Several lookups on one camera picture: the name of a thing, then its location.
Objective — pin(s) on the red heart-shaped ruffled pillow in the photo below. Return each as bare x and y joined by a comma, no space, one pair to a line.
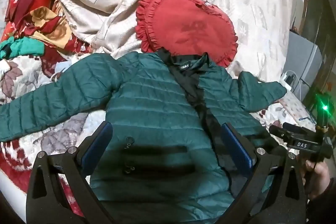
186,24

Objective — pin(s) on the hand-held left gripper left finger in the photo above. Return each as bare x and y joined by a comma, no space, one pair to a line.
95,146

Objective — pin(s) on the green garment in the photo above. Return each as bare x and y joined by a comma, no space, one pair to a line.
25,46

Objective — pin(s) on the person's right forearm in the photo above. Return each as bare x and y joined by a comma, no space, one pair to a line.
324,205

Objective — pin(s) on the grey cabinet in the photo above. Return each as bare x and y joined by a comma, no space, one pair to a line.
304,61

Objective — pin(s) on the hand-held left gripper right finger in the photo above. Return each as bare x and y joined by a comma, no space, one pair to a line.
237,146

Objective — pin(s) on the person's right hand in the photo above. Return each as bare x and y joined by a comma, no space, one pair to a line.
317,176

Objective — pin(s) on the green puffer jacket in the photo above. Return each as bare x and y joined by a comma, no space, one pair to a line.
152,98

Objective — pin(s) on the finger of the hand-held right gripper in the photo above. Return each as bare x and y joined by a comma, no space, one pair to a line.
286,130

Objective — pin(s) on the red and gold floral quilt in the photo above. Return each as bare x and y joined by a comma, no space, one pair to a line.
44,19

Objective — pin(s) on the light blue cloth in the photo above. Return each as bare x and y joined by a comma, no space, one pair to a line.
61,69

